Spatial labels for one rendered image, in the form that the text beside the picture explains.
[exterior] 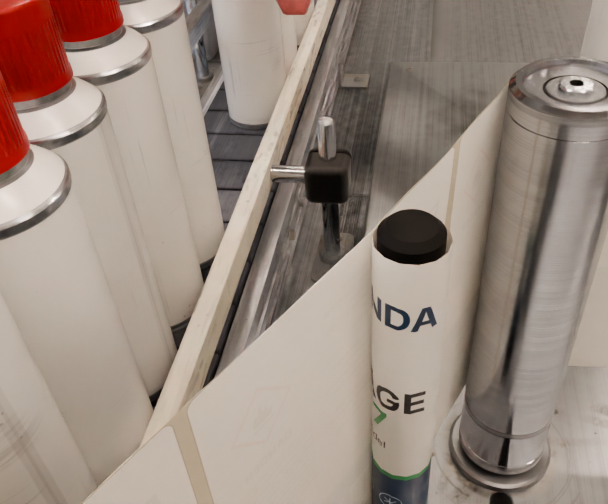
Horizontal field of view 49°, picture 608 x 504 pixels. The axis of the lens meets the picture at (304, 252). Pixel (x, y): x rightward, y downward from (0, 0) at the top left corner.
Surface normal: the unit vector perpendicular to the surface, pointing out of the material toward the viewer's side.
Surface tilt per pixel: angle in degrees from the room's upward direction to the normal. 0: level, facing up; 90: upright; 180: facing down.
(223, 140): 0
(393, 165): 0
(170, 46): 90
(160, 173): 90
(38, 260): 90
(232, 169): 0
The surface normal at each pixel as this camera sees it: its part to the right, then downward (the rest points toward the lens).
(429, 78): -0.07, -0.76
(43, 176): 0.61, -0.55
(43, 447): 0.97, 0.10
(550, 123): -0.58, 0.56
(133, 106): 0.72, 0.41
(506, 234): -0.85, 0.39
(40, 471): 0.88, 0.26
